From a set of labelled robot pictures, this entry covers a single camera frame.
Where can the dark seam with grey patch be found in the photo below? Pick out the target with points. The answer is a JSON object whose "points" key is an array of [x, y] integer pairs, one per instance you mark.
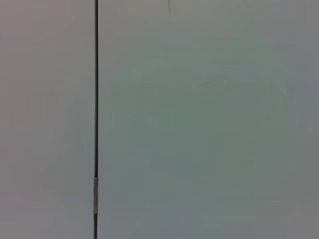
{"points": [[96, 99]]}

